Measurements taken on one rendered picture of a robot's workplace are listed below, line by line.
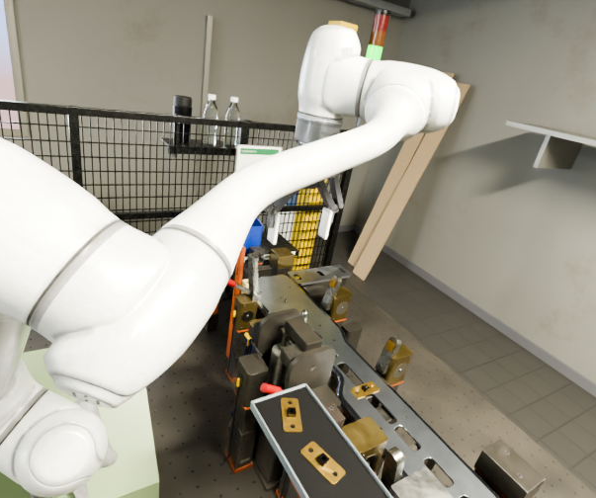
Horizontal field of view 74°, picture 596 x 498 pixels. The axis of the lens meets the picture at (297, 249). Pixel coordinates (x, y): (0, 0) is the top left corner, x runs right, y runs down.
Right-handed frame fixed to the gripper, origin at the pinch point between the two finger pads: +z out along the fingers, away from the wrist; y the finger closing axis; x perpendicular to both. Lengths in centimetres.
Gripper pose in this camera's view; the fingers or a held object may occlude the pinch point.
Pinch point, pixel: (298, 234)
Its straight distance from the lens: 89.0
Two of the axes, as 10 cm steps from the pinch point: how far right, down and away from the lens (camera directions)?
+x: -5.1, -4.4, 7.4
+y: 8.4, -0.9, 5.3
